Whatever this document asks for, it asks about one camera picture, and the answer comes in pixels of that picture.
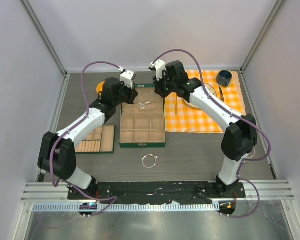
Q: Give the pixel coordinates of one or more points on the orange white checkered cloth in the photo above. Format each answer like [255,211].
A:
[190,120]

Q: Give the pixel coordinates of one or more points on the green jewelry box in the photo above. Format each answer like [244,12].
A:
[142,124]

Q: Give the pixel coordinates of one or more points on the gold knife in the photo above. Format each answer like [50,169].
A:
[222,97]

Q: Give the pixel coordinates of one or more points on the aluminium frame rail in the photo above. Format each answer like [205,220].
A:
[259,189]

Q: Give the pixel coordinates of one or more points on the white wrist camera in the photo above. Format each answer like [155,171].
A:
[158,67]
[128,76]

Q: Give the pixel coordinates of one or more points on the grey ribbed cup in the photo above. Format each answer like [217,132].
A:
[251,154]

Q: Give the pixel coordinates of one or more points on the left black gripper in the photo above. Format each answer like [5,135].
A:
[132,93]

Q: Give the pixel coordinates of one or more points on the gold fork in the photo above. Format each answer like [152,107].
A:
[176,105]

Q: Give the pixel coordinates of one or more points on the beige bird pattern plate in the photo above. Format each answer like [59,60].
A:
[209,88]

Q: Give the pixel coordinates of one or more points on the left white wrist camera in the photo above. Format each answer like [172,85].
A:
[128,76]

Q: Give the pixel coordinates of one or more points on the orange plastic bowl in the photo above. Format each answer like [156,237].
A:
[99,88]

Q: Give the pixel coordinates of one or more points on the dark blue mug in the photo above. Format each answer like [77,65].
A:
[224,78]

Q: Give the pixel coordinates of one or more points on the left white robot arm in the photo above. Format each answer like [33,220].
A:
[57,154]

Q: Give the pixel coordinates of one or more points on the white slotted cable duct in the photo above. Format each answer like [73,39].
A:
[89,207]

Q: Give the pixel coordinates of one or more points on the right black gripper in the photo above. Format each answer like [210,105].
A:
[158,90]

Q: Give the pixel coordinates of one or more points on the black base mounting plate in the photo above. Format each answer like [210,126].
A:
[158,192]

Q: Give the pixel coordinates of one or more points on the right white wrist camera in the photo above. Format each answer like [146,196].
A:
[158,67]

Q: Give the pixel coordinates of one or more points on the green jewelry tray insert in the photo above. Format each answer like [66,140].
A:
[99,141]

